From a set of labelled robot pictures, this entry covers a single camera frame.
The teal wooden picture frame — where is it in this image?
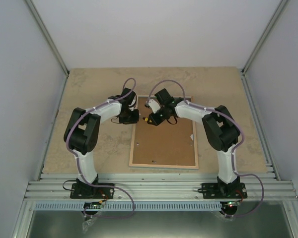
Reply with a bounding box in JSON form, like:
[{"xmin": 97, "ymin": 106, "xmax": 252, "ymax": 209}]
[{"xmin": 129, "ymin": 95, "xmax": 199, "ymax": 170}]

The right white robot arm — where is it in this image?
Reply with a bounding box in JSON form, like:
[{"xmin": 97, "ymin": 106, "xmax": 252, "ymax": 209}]
[{"xmin": 145, "ymin": 89, "xmax": 240, "ymax": 198}]

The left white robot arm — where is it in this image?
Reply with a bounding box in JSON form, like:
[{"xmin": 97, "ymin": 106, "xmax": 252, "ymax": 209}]
[{"xmin": 64, "ymin": 88, "xmax": 139, "ymax": 198}]

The right controller board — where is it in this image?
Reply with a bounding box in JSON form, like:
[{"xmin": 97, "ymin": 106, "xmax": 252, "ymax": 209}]
[{"xmin": 223, "ymin": 200, "xmax": 241, "ymax": 208}]

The controller board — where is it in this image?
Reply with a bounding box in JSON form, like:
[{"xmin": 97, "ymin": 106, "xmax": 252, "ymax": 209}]
[
  {"xmin": 223, "ymin": 200, "xmax": 241, "ymax": 208},
  {"xmin": 83, "ymin": 200, "xmax": 106, "ymax": 209}
]

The left controller board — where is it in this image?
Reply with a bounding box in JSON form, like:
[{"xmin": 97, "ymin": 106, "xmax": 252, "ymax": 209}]
[{"xmin": 83, "ymin": 200, "xmax": 106, "ymax": 209}]

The clear plastic bag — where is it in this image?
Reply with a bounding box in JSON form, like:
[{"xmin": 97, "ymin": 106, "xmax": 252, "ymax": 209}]
[{"xmin": 82, "ymin": 216, "xmax": 99, "ymax": 234}]

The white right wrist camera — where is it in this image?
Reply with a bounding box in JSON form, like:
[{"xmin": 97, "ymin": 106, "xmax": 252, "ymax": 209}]
[{"xmin": 145, "ymin": 99, "xmax": 161, "ymax": 114}]

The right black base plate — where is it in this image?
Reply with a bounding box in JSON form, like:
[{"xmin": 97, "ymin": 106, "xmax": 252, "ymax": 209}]
[{"xmin": 197, "ymin": 183, "xmax": 248, "ymax": 199}]

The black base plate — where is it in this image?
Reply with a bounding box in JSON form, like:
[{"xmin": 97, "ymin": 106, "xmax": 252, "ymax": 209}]
[
  {"xmin": 70, "ymin": 182, "xmax": 115, "ymax": 200},
  {"xmin": 197, "ymin": 183, "xmax": 248, "ymax": 199}
]

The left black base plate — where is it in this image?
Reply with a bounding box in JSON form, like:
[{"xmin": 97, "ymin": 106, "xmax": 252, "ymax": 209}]
[{"xmin": 70, "ymin": 182, "xmax": 115, "ymax": 200}]

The aluminium rail base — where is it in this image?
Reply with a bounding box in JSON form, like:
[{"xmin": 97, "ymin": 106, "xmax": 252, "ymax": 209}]
[{"xmin": 24, "ymin": 173, "xmax": 298, "ymax": 201}]

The aluminium corner post left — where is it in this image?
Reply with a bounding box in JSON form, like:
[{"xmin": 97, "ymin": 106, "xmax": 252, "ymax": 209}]
[{"xmin": 24, "ymin": 0, "xmax": 70, "ymax": 77}]

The aluminium corner post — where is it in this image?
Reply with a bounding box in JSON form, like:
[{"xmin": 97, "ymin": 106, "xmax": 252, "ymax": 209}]
[
  {"xmin": 24, "ymin": 0, "xmax": 70, "ymax": 77},
  {"xmin": 240, "ymin": 0, "xmax": 291, "ymax": 75}
]

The grey slotted cable duct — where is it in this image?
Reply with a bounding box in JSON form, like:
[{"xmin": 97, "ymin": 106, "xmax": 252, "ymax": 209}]
[{"xmin": 33, "ymin": 201, "xmax": 222, "ymax": 212}]

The aluminium corner post right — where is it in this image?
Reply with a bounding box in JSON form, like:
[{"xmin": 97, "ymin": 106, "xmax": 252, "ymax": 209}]
[{"xmin": 240, "ymin": 0, "xmax": 291, "ymax": 75}]

